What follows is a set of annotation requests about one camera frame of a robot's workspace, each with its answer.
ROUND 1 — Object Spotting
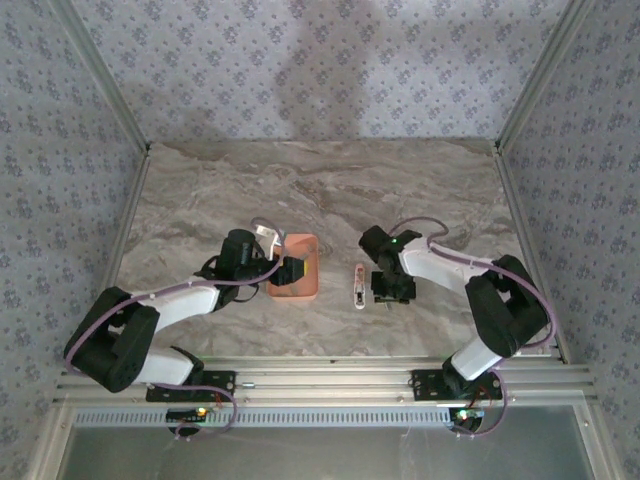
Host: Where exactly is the pink plastic tray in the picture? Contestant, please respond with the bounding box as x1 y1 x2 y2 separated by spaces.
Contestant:
266 232 321 305

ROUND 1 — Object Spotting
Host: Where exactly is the cream and brown stapler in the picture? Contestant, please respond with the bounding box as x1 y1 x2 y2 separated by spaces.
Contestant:
351 262 369 310

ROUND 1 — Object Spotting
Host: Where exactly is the small circuit board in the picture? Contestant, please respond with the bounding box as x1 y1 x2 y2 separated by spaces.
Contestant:
166 407 211 424
449 407 486 431

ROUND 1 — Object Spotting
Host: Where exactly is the grey metal sheet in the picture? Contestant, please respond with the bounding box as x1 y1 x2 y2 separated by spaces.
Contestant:
54 424 601 480

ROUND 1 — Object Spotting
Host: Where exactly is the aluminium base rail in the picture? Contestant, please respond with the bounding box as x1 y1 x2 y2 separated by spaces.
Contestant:
57 355 600 407

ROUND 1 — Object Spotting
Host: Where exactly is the aluminium table side rail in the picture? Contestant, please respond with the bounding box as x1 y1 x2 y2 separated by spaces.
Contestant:
492 147 571 364
82 147 154 321

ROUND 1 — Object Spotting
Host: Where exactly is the slotted grey cable duct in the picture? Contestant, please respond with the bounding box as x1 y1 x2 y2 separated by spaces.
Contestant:
72 405 454 430

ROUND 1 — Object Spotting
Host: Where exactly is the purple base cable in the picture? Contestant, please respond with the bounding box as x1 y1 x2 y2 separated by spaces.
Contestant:
167 389 239 444
452 372 509 441

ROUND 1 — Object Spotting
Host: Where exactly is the aluminium frame post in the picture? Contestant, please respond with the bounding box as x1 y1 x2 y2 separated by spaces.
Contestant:
52 0 152 154
494 0 596 151

